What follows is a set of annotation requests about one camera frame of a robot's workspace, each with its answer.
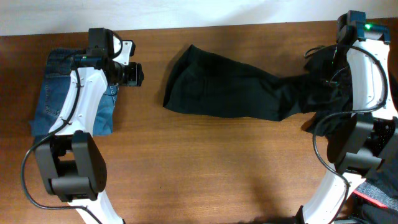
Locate black trousers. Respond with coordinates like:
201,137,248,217
163,45,350,121

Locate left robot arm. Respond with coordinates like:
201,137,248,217
29,28,144,223

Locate black clothes pile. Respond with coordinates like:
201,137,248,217
301,46,398,224

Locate folded blue denim jeans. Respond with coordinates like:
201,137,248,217
29,48,119,141

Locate grey red-trimmed garment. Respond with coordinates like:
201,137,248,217
353,182,389,208

